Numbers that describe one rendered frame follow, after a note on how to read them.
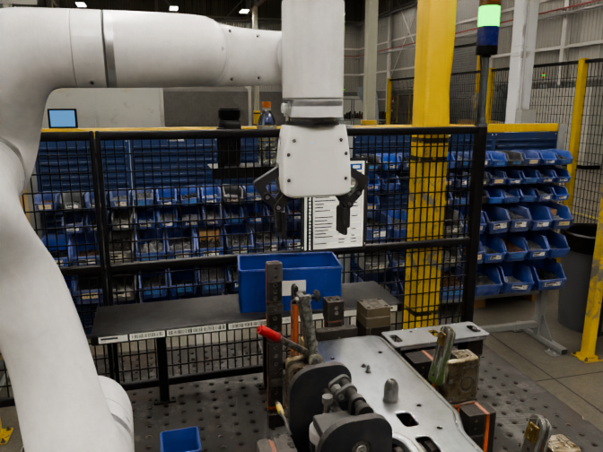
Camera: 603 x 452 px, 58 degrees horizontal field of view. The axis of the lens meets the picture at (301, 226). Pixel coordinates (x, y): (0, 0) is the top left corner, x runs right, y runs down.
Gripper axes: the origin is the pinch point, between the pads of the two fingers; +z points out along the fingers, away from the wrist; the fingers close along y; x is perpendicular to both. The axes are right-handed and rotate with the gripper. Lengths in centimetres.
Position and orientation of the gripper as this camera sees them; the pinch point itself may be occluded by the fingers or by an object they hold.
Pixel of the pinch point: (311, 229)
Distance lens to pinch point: 78.8
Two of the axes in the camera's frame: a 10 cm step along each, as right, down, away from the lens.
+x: -2.7, -2.2, 9.4
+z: 0.0, 9.7, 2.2
